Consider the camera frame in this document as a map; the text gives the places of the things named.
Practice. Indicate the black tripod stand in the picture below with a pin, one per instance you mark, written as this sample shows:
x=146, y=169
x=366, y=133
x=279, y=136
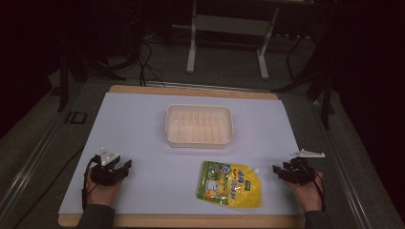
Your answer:
x=313, y=70

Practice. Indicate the person's right hand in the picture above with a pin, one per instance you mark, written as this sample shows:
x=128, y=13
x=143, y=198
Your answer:
x=307, y=195

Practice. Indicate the white table mat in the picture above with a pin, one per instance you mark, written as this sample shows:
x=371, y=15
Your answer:
x=153, y=152

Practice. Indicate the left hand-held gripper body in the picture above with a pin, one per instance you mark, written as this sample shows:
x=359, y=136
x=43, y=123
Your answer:
x=102, y=168

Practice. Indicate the yellow spouted drink pouch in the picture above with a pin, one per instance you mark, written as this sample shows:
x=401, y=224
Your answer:
x=227, y=184

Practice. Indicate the white plastic basket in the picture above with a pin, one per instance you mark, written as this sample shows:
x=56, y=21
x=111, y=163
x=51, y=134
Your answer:
x=198, y=125

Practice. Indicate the white metal stand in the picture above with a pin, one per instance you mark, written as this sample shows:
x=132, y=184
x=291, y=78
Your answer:
x=229, y=35

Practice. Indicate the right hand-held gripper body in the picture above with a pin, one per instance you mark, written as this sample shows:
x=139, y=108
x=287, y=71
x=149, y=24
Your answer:
x=301, y=168

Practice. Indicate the person's left hand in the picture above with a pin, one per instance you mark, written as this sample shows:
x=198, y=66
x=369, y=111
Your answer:
x=102, y=192

